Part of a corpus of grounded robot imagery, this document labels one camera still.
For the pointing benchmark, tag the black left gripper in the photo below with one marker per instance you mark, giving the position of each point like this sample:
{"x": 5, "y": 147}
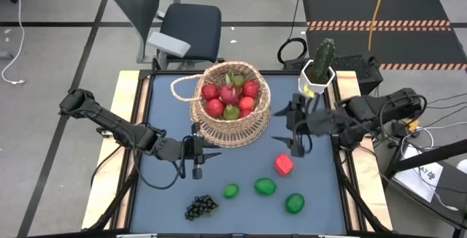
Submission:
{"x": 197, "y": 146}

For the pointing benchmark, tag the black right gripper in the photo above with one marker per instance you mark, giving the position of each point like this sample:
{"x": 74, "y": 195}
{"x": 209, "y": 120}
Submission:
{"x": 301, "y": 125}

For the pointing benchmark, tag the red bell pepper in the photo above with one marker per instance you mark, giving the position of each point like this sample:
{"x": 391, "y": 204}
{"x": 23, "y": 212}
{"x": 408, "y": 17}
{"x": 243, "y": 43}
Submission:
{"x": 284, "y": 165}

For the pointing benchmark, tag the red strawberry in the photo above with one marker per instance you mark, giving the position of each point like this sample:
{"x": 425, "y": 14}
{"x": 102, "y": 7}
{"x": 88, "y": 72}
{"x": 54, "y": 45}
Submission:
{"x": 214, "y": 108}

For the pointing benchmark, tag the green pear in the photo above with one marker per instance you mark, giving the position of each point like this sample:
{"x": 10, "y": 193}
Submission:
{"x": 239, "y": 81}
{"x": 231, "y": 113}

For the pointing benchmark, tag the small green lime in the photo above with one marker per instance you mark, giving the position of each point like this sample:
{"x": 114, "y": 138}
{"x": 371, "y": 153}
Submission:
{"x": 231, "y": 191}

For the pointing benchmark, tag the orange-red round fruit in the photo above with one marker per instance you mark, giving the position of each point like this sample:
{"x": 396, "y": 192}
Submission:
{"x": 247, "y": 103}

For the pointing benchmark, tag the pink dragon fruit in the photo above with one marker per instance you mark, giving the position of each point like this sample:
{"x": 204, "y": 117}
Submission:
{"x": 230, "y": 95}

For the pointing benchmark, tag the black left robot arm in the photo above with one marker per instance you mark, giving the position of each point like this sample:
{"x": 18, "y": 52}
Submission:
{"x": 109, "y": 121}

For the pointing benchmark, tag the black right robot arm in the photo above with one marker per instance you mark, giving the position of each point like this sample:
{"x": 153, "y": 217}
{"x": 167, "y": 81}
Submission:
{"x": 383, "y": 104}

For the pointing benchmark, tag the white hexagonal plant pot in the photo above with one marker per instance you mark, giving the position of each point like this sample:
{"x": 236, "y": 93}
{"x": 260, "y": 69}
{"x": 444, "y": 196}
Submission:
{"x": 321, "y": 86}

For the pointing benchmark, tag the black grape bunch with leaf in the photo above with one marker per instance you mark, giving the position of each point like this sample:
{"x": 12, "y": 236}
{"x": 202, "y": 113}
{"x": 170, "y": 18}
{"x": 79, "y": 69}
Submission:
{"x": 198, "y": 207}

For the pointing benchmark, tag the black perforated box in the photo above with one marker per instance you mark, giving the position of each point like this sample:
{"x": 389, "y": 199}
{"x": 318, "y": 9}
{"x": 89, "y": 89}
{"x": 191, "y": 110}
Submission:
{"x": 357, "y": 64}

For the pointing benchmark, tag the light wooden table board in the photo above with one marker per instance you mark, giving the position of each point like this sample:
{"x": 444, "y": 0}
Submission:
{"x": 368, "y": 179}
{"x": 109, "y": 194}

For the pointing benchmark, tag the black power brick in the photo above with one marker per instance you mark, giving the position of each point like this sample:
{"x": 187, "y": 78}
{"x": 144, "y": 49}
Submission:
{"x": 399, "y": 131}

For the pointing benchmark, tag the silver metal plate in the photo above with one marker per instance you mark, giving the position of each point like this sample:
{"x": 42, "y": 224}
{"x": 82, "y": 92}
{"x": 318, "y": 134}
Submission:
{"x": 339, "y": 236}
{"x": 136, "y": 236}

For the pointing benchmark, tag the grey and black office chair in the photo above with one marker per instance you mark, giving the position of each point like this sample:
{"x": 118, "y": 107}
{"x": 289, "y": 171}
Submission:
{"x": 191, "y": 30}

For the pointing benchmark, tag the white paper sheet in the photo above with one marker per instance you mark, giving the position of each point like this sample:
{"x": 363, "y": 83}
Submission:
{"x": 419, "y": 179}

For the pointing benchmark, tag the black striped-edge floor mat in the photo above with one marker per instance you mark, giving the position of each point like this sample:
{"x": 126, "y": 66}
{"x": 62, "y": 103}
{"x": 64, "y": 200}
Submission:
{"x": 401, "y": 10}

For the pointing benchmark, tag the black side desk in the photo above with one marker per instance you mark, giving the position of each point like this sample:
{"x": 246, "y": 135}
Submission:
{"x": 452, "y": 187}

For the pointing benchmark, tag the white round object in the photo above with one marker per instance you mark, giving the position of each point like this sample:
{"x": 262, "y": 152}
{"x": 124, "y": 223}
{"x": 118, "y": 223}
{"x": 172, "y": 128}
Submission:
{"x": 462, "y": 166}

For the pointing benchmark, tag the grey floor object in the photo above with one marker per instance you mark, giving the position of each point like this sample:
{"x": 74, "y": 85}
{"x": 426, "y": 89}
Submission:
{"x": 5, "y": 54}

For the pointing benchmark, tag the silver aluminium bracket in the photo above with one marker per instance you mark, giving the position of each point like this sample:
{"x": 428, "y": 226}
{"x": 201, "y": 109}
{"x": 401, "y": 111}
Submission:
{"x": 104, "y": 133}

